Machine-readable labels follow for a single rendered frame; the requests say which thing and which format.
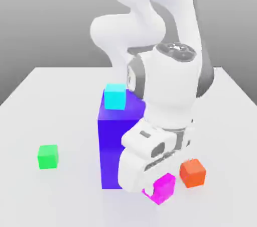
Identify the small orange cube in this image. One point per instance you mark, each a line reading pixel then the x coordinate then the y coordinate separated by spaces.
pixel 192 173

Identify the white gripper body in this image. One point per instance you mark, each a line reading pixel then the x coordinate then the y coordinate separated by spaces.
pixel 132 170

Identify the small green cube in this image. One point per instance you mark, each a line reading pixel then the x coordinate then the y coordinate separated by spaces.
pixel 47 157

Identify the large blue box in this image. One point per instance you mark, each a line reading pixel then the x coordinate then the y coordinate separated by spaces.
pixel 109 146

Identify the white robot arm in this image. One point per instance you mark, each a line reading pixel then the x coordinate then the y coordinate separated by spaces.
pixel 170 90

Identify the small magenta cube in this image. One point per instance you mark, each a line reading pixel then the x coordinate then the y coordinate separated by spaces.
pixel 163 187

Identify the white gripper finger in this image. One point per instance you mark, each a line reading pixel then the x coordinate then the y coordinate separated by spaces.
pixel 149 190

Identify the small cyan cube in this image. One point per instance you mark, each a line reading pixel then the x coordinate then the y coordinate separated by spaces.
pixel 115 96

